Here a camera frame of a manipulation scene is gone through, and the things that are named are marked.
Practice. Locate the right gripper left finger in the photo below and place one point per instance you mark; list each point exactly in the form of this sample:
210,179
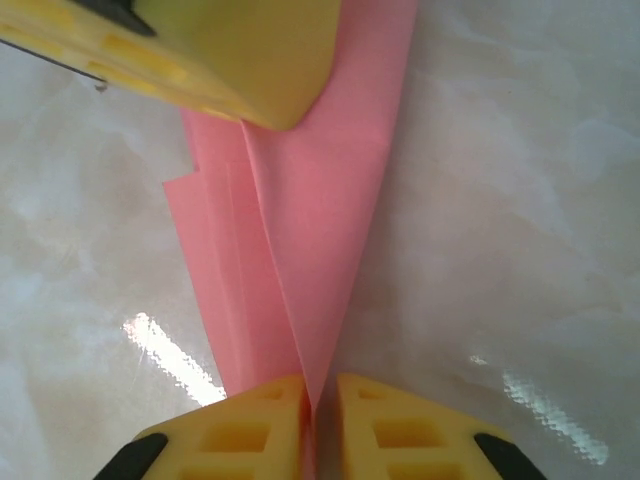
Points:
225,440

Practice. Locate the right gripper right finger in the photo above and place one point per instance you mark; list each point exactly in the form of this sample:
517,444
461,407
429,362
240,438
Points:
410,440

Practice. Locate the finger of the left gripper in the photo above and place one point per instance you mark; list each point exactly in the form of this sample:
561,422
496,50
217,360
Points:
225,60

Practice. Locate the pink square paper sheet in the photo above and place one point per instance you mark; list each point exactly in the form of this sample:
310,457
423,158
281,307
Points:
310,225

